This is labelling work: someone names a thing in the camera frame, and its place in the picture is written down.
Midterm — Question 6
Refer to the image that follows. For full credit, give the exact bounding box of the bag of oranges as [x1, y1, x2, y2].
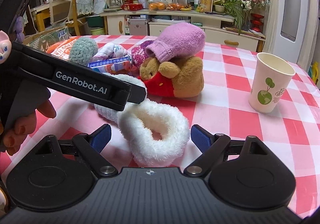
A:
[149, 1, 167, 11]

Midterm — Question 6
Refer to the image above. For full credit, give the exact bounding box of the red white checkered tablecloth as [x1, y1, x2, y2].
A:
[0, 35, 320, 219]

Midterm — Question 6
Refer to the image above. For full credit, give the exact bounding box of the light blue fluffy slipper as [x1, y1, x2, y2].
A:
[94, 73, 147, 124]

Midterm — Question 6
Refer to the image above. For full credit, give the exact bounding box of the white paper cup green print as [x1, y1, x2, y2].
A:
[248, 52, 296, 113]

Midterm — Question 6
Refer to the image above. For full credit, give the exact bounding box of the floral white cloth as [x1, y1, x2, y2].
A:
[91, 42, 128, 62]

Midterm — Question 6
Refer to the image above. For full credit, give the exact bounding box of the cream TV cabinet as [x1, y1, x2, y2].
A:
[100, 8, 266, 53]

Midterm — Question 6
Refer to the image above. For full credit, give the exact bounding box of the person's left hand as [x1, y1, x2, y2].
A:
[1, 100, 56, 156]

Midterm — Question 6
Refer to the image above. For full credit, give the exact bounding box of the red lantern ornament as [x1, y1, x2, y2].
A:
[250, 13, 264, 33]

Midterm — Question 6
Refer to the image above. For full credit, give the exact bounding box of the white standing air conditioner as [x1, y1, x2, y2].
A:
[263, 0, 319, 71]

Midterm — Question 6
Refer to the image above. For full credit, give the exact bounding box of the orange white snack bag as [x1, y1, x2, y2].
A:
[46, 37, 78, 60]

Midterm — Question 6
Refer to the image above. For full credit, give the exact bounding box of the purple knit sock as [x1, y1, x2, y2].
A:
[131, 40, 153, 68]

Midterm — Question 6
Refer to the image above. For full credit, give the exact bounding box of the white fluffy slipper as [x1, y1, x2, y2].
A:
[117, 99, 190, 167]

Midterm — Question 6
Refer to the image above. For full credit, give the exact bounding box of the pink knit hat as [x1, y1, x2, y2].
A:
[146, 22, 206, 62]

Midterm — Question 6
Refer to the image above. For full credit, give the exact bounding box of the framed picture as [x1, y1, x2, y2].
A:
[199, 0, 213, 13]

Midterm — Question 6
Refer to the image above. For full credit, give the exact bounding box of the green waste bin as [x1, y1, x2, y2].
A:
[90, 27, 105, 35]

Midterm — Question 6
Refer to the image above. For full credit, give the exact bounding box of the grey-green crocheted item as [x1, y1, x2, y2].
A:
[68, 36, 98, 67]

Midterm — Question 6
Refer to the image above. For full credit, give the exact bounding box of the potted plant with flowers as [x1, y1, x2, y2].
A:
[216, 0, 271, 34]

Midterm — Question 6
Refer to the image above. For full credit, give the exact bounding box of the brown teddy bear red shirt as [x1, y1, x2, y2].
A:
[139, 56, 204, 98]

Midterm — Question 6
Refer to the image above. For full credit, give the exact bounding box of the grey storage box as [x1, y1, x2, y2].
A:
[128, 19, 150, 36]

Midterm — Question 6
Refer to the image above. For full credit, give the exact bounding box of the wooden chair with lace cover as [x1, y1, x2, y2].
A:
[49, 0, 93, 36]

